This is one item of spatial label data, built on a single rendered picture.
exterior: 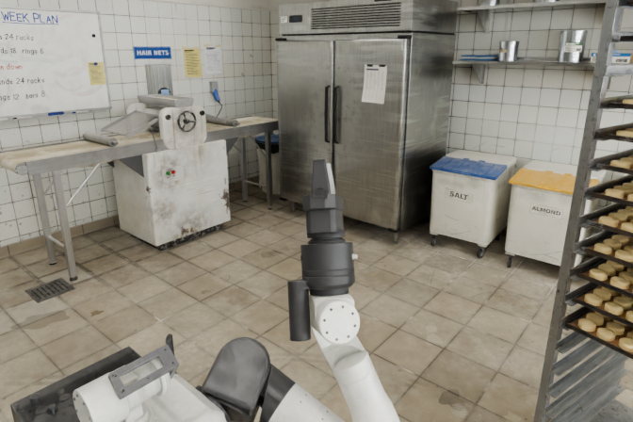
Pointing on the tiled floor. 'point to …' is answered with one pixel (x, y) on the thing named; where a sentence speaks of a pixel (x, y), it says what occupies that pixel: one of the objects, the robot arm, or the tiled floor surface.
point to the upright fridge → (365, 204)
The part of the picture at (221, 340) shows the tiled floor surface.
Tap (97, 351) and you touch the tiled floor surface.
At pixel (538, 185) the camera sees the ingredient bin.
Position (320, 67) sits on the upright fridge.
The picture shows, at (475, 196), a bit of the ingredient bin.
